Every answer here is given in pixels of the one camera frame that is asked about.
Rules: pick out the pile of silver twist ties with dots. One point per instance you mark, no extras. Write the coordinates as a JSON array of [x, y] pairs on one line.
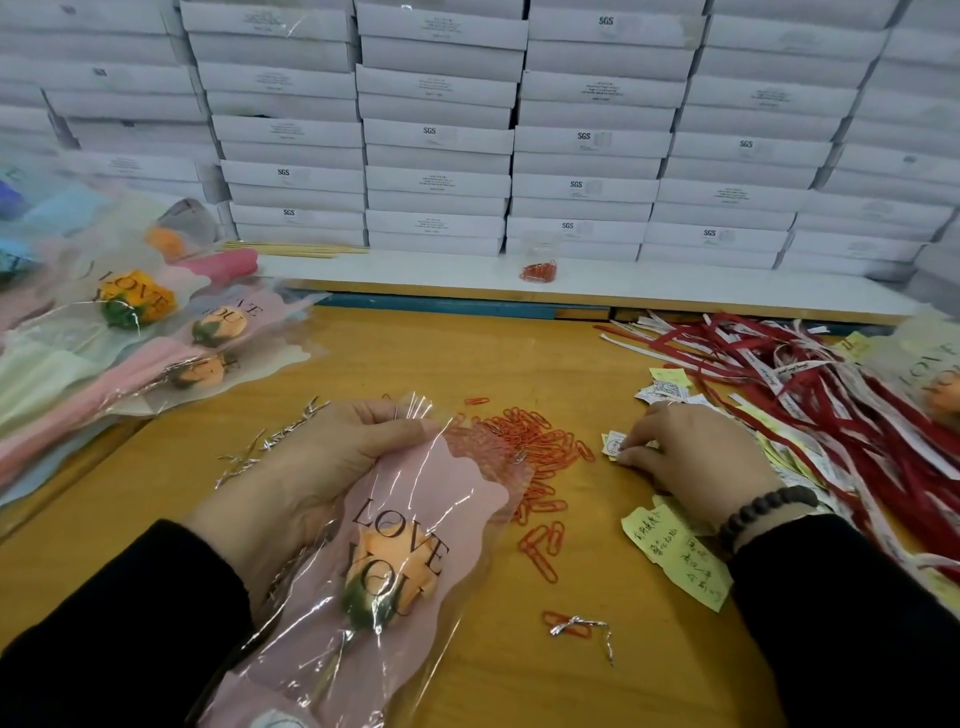
[[270, 438]]

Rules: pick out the person's right forearm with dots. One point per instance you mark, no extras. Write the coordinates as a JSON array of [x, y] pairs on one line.
[[855, 630]]

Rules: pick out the pile of orange paper clips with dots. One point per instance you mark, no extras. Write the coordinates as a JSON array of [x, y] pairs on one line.
[[533, 443]]

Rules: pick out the pink orange flower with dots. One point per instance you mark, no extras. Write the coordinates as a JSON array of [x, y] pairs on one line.
[[405, 555]]

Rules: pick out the pile of yellow white tags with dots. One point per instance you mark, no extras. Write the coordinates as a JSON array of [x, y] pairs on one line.
[[683, 555]]

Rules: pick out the person's left hand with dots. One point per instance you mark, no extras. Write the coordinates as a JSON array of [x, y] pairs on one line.
[[308, 480]]

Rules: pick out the wooden sticks bundle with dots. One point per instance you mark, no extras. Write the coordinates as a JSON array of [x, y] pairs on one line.
[[308, 251]]

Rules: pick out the wall of stacked white boxes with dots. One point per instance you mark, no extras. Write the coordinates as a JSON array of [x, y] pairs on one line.
[[450, 120]]

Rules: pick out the person's left forearm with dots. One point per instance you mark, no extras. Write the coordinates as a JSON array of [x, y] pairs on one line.
[[120, 638]]

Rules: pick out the long white board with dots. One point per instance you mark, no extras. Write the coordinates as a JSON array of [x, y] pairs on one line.
[[720, 285]]

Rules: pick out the small bag of red clips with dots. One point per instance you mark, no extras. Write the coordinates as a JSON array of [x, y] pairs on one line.
[[539, 272]]

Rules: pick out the person's right hand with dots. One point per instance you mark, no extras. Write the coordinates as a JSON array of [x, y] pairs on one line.
[[698, 465]]

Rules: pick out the slanted stack of white boxes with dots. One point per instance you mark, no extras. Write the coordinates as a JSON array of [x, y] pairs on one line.
[[938, 278]]

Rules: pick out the pile of flowers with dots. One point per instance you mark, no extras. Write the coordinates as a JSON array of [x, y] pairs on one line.
[[90, 368]]

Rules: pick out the pile of red ribbons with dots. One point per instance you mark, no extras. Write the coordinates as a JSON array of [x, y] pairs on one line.
[[840, 398]]

